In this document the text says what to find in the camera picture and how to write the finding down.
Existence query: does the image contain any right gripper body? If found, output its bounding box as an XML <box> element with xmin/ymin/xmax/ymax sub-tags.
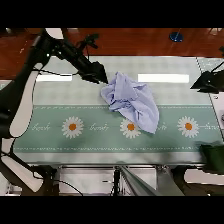
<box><xmin>190</xmin><ymin>70</ymin><xmax>224</xmax><ymax>95</ymax></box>

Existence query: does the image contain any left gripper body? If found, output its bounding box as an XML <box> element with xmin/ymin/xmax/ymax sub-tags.
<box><xmin>77</xmin><ymin>60</ymin><xmax>110</xmax><ymax>85</ymax></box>

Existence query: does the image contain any light blue shirt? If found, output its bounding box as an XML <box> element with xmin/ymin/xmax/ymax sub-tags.
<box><xmin>100</xmin><ymin>71</ymin><xmax>161</xmax><ymax>135</ymax></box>

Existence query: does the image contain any blue round disc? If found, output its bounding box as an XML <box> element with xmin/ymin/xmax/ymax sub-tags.
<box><xmin>168</xmin><ymin>31</ymin><xmax>185</xmax><ymax>43</ymax></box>

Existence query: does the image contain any dark green garment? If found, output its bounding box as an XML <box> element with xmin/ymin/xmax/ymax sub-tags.
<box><xmin>199</xmin><ymin>142</ymin><xmax>224</xmax><ymax>175</ymax></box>

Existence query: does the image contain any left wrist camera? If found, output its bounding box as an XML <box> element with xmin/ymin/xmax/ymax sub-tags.
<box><xmin>75</xmin><ymin>32</ymin><xmax>101</xmax><ymax>52</ymax></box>

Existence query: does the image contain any black cable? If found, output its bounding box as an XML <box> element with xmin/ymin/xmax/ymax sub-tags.
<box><xmin>53</xmin><ymin>179</ymin><xmax>85</xmax><ymax>197</ymax></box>

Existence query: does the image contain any silver frame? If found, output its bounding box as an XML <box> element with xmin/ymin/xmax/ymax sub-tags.
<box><xmin>6</xmin><ymin>162</ymin><xmax>210</xmax><ymax>197</ymax></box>

